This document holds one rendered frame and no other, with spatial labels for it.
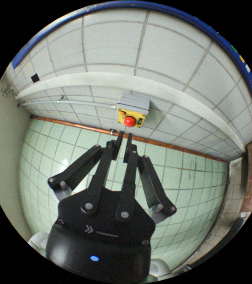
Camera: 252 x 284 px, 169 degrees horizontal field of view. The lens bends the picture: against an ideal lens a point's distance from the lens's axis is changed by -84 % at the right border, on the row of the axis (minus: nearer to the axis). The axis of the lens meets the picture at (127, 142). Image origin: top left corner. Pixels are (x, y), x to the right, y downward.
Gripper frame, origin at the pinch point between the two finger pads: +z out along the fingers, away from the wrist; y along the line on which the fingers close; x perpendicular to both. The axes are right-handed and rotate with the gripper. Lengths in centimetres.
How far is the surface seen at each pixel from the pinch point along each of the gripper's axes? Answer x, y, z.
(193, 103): 14.0, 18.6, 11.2
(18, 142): -34, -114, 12
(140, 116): 4.0, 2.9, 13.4
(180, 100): 13.1, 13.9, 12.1
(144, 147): -18.2, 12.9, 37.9
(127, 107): 5.9, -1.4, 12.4
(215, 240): -84, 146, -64
